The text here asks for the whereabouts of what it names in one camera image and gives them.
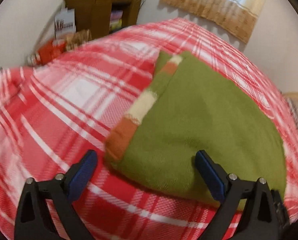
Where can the white paper shopping bag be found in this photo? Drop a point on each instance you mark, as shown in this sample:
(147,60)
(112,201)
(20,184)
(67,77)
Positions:
(64,23)

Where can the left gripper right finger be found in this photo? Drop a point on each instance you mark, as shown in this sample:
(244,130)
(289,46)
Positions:
(258,220)

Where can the brown patterned cloth bundle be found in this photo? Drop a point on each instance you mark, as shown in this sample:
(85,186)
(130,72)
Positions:
(75,40)

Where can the beige floral window curtain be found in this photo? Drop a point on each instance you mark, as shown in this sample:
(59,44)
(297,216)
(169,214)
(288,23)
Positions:
(238,17)

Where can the red plaid bed sheet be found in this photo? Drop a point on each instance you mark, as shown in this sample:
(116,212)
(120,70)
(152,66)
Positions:
(50,116)

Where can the red plastic bag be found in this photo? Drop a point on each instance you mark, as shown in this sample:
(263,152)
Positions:
(51,50)

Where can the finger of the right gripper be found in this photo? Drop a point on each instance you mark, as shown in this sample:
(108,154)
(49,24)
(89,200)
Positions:
(281,211)

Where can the green orange striped knit sweater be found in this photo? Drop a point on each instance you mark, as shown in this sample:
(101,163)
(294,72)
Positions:
(189,107)

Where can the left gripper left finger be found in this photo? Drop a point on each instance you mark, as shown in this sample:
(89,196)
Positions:
(33,217)

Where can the dark wooden desk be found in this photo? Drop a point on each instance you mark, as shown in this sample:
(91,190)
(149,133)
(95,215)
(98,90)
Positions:
(94,15)

